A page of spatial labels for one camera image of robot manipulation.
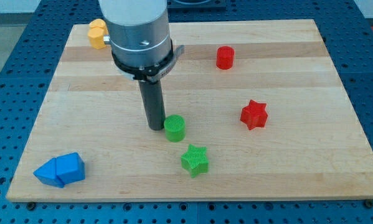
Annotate yellow hexagon block rear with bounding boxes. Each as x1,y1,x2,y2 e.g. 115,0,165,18
89,19,108,33

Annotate yellow hexagon block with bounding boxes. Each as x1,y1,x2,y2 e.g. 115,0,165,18
87,27,108,49
89,19,108,33

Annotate yellow hexagon block front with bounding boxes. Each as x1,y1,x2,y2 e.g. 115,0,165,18
87,27,108,49

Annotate blue triangle block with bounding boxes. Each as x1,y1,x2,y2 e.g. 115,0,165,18
33,158,65,188

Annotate green star block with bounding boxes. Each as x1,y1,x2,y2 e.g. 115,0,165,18
181,144,209,178

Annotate blue cube block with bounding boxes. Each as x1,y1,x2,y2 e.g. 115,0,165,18
56,152,85,185

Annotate black flange clamp ring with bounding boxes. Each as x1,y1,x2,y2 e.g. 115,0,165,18
111,40,185,83

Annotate green cylinder block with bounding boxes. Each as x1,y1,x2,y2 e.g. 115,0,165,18
164,114,186,142

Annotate red cylinder block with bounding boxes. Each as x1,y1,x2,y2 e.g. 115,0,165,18
216,46,235,70

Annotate red star block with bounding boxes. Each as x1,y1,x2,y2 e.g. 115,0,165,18
240,100,268,130

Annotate wooden board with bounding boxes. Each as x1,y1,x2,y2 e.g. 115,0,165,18
6,19,373,203

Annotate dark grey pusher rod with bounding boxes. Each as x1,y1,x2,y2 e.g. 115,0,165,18
138,81,166,131

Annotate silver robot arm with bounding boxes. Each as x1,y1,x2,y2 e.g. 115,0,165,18
99,0,184,131

